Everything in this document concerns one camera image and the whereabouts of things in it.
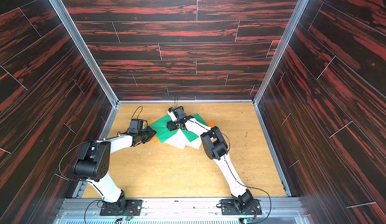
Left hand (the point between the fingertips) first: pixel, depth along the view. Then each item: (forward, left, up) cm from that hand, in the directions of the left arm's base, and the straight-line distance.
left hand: (157, 131), depth 99 cm
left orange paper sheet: (-4, +1, -2) cm, 5 cm away
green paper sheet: (+6, -1, -3) cm, 7 cm away
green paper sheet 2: (0, -22, -4) cm, 23 cm away
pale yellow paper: (-3, -15, -4) cm, 15 cm away
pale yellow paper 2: (-6, -26, -4) cm, 27 cm away
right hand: (+11, -10, -4) cm, 15 cm away
